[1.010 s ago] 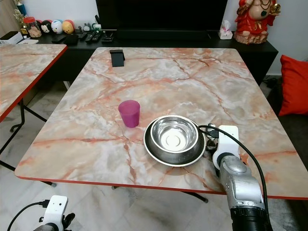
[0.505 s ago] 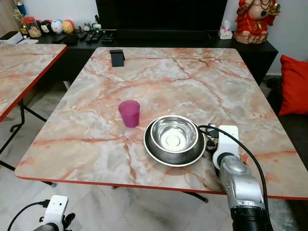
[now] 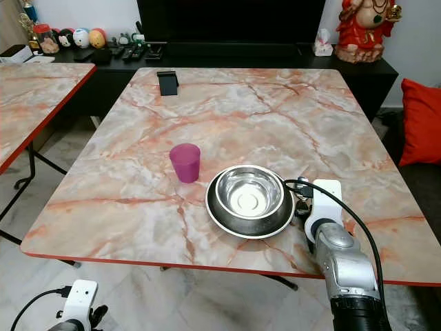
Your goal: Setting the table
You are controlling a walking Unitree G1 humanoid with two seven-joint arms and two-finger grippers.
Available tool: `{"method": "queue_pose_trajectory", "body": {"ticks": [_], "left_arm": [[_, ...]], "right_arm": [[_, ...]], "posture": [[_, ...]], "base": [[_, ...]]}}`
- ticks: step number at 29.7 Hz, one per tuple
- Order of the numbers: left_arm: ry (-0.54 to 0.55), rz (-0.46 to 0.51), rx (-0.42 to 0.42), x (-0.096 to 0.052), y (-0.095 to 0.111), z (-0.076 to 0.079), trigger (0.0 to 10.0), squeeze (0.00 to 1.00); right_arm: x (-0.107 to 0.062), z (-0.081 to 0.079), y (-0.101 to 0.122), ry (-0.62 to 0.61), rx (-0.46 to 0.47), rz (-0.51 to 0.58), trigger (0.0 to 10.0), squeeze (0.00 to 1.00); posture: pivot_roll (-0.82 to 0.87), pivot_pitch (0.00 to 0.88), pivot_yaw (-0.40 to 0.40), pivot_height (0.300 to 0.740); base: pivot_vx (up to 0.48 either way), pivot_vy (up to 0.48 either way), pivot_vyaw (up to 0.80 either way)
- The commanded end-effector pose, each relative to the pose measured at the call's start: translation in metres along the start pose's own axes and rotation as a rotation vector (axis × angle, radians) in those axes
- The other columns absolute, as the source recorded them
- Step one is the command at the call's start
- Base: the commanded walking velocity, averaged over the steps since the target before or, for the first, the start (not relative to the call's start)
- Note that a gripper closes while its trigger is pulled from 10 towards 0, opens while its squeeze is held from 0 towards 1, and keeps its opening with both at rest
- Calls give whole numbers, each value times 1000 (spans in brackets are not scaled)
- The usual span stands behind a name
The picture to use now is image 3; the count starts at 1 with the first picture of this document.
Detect black television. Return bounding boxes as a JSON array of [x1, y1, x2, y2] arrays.
[[136, 0, 327, 46]]

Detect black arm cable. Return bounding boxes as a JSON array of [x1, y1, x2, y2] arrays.
[[10, 285, 74, 331], [283, 177, 388, 301]]

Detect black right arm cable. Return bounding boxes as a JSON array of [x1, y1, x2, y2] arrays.
[[283, 177, 388, 301]]

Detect red cushion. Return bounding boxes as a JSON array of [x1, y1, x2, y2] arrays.
[[398, 77, 441, 167]]

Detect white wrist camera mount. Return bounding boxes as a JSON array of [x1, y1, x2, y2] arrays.
[[61, 279, 99, 331], [307, 179, 345, 239]]

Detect black phone stand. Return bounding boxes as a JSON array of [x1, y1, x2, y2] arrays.
[[157, 70, 180, 97]]

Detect white and blue toy head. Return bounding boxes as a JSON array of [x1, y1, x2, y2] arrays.
[[72, 27, 92, 50]]

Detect gold trophy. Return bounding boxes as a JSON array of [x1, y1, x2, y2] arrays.
[[21, 0, 39, 30]]

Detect red laughing Buddha statue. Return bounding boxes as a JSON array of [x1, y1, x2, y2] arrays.
[[336, 0, 404, 65]]

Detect light wooden door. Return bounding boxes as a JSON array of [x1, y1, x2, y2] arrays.
[[0, 0, 23, 50]]

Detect white and pink figurine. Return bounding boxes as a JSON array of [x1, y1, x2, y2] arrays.
[[312, 28, 334, 58]]

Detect purple plastic cup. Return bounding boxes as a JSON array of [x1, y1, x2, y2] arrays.
[[169, 143, 202, 184]]

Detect black round toy head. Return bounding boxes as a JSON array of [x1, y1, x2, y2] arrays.
[[58, 28, 76, 48]]

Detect dark metal table leg frame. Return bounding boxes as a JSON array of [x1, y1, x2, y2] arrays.
[[0, 147, 71, 247]]

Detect red-lidded glass jar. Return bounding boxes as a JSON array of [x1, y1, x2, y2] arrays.
[[34, 23, 61, 55]]

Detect yellow and orange toy head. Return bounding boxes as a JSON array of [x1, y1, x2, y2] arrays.
[[88, 28, 107, 50]]

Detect black television console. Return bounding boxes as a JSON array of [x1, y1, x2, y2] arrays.
[[33, 41, 400, 119]]

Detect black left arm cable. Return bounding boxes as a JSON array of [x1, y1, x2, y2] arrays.
[[10, 285, 74, 331]]

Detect white cardboard box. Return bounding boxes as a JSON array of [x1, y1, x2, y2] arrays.
[[0, 44, 34, 65]]

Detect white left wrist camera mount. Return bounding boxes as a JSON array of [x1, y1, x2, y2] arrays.
[[61, 279, 99, 331]]

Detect stainless steel bowl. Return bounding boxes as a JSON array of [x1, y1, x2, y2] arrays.
[[205, 164, 296, 239]]

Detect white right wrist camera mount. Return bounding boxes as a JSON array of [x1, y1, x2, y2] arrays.
[[307, 179, 345, 239]]

